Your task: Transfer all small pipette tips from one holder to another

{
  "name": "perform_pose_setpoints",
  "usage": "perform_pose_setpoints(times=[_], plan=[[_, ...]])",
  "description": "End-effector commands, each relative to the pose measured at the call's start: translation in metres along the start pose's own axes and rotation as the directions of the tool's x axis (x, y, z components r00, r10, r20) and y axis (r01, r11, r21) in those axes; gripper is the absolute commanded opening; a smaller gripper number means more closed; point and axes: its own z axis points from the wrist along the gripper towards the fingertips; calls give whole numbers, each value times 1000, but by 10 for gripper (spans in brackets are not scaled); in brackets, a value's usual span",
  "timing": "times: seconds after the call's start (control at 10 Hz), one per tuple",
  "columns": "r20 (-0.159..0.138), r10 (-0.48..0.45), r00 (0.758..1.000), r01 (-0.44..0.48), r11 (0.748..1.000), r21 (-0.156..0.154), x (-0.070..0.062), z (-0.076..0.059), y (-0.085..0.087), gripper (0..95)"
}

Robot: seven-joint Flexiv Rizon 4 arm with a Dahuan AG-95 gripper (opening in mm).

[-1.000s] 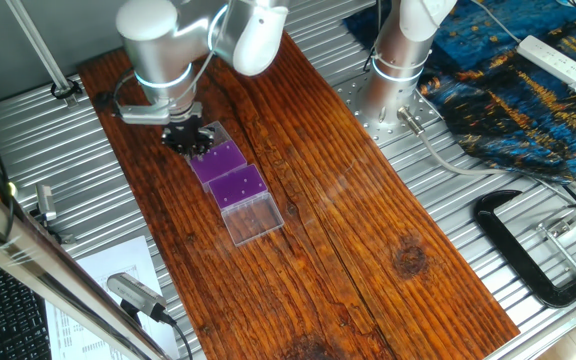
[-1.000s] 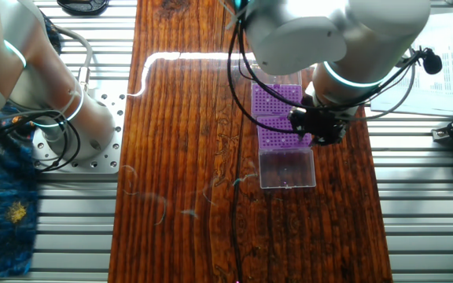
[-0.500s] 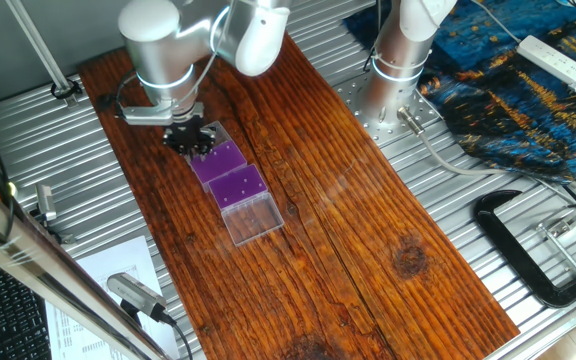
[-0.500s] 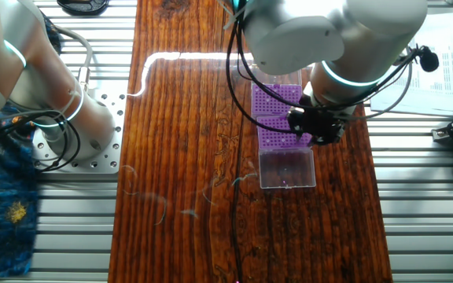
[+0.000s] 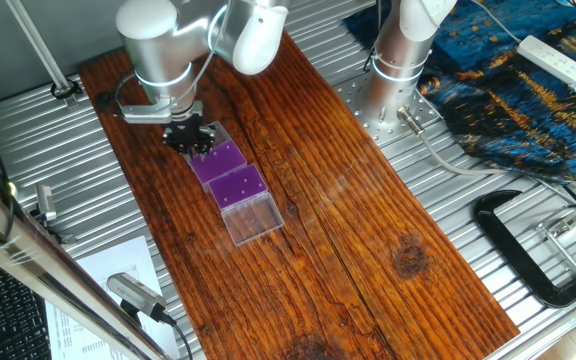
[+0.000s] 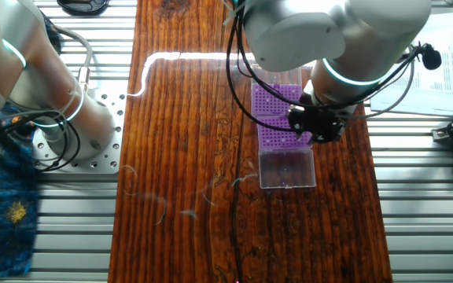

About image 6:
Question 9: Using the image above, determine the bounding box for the blue patterned cloth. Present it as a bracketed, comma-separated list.
[0, 11, 63, 281]

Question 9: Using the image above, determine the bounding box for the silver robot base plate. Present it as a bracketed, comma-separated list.
[31, 88, 127, 175]

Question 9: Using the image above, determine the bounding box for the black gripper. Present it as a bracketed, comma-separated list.
[286, 105, 346, 145]

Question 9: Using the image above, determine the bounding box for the black base cable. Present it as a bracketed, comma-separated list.
[0, 105, 83, 172]

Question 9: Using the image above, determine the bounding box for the white printed paper sheet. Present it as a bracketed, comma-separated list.
[370, 11, 453, 118]

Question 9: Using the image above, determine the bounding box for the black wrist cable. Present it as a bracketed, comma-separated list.
[224, 0, 444, 133]

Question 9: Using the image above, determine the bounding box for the purple pipette tip box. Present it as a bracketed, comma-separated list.
[256, 114, 317, 190]
[249, 66, 304, 119]

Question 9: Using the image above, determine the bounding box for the brown wooden board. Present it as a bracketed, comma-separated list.
[107, 0, 393, 283]

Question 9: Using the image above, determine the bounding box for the black C-clamp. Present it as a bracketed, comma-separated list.
[56, 0, 110, 17]

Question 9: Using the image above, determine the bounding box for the grey hose with metal connector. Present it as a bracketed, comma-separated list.
[51, 25, 94, 94]

